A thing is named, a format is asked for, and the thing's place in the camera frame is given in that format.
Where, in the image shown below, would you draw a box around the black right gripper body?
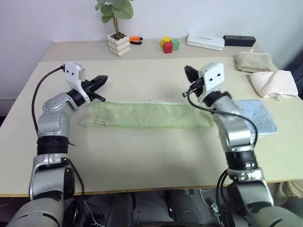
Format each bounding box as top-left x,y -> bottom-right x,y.
188,79 -> 206,98

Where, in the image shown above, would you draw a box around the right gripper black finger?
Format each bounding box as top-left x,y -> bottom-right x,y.
190,70 -> 202,84
184,65 -> 196,83

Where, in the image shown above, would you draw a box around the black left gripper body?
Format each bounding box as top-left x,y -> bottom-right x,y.
82,79 -> 98,96

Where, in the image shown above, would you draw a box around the long green towel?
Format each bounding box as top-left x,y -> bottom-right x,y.
77,99 -> 214,130

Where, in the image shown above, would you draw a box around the folded beige towel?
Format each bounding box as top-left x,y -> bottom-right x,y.
234,49 -> 278,73

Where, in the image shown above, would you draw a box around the light blue towel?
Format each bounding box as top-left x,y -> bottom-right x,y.
233,99 -> 278,138

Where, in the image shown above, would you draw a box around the folded pale pink towel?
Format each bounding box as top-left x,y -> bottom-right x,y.
248,69 -> 299,101

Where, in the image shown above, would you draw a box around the flat white box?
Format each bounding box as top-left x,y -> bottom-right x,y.
185,33 -> 225,52

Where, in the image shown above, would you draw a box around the white bubble plant pot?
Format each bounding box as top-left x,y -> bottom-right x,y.
107,32 -> 132,58

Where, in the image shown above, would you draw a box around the orange black pliers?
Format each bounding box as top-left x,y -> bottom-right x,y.
128,35 -> 144,45

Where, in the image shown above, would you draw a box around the long black box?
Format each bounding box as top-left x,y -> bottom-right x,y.
223,35 -> 257,47

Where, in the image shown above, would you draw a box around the green leafy plant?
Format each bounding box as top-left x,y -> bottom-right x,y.
94,0 -> 134,38

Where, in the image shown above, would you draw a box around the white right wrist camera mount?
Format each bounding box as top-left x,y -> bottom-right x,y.
197,61 -> 225,104

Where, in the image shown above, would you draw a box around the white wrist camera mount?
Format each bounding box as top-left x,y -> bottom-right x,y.
62,61 -> 92,103
197,61 -> 225,104

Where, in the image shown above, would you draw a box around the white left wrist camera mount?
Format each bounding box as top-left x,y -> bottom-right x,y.
62,61 -> 92,103

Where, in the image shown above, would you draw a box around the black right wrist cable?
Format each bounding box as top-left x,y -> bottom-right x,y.
181,89 -> 258,144

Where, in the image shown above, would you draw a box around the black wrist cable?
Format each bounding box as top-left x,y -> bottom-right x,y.
32,64 -> 67,134
181,89 -> 258,144

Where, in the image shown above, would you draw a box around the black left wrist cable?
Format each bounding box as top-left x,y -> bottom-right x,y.
32,64 -> 67,134

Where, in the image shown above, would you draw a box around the black left elbow cable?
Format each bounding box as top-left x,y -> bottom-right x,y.
67,158 -> 85,197

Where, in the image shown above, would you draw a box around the black elbow cable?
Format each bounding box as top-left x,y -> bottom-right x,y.
67,158 -> 85,197
216,169 -> 234,215

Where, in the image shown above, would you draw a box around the black right elbow cable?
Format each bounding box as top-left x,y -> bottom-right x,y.
216,169 -> 234,215

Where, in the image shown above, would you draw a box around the thin white wire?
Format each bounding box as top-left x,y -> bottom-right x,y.
197,187 -> 215,215

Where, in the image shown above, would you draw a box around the metal clamp bracket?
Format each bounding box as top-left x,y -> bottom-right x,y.
211,201 -> 227,224

